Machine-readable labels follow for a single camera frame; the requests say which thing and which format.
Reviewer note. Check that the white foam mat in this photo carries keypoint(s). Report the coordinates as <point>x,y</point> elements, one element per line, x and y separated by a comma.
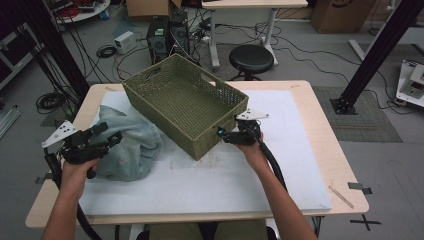
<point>216,186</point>

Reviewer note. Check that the light wooden table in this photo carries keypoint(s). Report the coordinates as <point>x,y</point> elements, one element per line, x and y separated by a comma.
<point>333,160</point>

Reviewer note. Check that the black round stool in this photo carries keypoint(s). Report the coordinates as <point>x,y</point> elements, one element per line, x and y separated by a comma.
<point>250,58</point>

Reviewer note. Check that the black tape cross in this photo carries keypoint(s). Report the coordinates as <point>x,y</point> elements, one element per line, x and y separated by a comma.
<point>365,222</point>

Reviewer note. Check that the round white table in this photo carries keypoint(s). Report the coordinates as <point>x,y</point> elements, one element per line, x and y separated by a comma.
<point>86,13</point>

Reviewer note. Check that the grey equipment rack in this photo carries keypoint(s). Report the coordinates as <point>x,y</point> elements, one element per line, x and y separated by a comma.
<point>20,60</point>

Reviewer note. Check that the large cardboard box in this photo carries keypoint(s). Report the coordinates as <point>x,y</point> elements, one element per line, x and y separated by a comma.
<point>340,16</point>

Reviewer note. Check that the white metal device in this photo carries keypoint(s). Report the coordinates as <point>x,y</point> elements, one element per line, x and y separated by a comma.
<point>411,86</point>

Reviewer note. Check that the grey floor mat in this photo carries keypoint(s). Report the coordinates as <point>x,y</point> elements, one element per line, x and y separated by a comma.
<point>366,126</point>

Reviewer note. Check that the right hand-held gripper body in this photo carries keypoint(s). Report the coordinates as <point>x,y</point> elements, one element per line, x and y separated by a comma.
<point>248,135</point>

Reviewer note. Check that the black aluminium frame post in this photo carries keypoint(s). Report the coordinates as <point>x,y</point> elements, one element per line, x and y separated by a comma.
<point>50,33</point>
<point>376,53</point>

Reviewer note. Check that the small white box device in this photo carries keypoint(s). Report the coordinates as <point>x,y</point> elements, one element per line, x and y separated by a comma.
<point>125,41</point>

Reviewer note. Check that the aluminium profile bars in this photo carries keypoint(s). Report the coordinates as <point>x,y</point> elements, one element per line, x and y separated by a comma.
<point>8,118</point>

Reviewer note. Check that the thin wooden stick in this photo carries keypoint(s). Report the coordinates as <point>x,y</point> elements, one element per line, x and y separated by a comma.
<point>340,196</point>

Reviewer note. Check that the green woven basket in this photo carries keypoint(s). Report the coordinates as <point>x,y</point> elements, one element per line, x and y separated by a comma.
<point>180,100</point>

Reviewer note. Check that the person's right hand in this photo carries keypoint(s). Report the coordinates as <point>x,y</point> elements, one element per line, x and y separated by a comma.
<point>256,156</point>

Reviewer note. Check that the white desk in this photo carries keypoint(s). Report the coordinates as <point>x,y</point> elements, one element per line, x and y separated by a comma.
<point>253,3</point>

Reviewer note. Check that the black computer tower green label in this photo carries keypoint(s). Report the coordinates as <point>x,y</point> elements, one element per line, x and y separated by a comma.
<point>156,43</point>

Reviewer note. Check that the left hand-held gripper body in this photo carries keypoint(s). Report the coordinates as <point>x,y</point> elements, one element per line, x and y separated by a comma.
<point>83,146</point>

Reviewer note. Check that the person's khaki trousers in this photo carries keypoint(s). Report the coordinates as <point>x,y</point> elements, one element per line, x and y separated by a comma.
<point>173,231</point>

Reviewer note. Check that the light blue denim shorts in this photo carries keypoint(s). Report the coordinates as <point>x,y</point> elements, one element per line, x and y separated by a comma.
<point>133,150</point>

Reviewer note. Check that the open cardboard box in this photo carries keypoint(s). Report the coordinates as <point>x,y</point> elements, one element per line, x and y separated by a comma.
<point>146,8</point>

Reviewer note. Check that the white desk frame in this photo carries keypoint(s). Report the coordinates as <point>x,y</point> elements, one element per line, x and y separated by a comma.
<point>358,48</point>

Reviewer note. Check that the person's left hand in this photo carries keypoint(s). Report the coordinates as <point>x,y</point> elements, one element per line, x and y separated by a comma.
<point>75,180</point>

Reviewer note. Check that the black tape strip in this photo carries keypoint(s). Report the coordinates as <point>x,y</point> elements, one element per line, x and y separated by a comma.
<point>358,186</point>

